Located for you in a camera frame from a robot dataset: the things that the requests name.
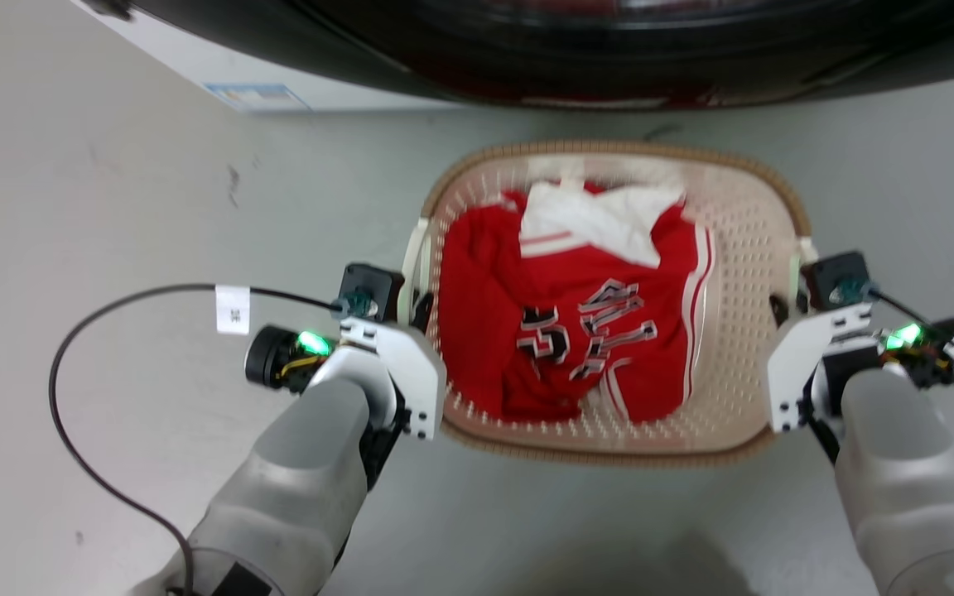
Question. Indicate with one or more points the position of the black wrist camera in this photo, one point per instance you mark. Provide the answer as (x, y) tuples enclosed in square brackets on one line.
[(369, 290), (833, 280)]

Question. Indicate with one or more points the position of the blue label sticker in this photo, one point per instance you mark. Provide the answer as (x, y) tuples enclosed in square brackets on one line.
[(257, 97)]

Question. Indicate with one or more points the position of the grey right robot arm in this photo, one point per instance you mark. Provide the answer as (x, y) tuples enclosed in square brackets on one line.
[(908, 480)]

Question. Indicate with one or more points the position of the beige plastic laundry basket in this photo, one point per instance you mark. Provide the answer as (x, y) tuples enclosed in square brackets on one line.
[(750, 248)]

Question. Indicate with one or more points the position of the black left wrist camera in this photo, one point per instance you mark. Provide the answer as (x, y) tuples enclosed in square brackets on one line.
[(369, 290)]

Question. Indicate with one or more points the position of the red basketball jersey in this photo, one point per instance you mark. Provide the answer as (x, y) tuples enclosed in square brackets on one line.
[(485, 331)]

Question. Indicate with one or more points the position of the white washing machine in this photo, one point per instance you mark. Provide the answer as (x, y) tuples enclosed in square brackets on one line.
[(187, 54)]

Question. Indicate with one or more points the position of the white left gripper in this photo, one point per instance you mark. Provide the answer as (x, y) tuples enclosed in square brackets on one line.
[(411, 372)]

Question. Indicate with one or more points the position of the white garment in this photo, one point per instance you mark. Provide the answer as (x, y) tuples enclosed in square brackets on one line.
[(601, 219)]

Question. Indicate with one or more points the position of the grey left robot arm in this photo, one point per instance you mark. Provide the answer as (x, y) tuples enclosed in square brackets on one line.
[(303, 480)]

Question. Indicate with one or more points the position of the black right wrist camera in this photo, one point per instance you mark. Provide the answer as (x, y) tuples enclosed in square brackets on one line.
[(833, 280)]

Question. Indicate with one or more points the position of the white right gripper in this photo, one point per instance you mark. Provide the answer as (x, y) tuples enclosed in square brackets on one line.
[(800, 356)]

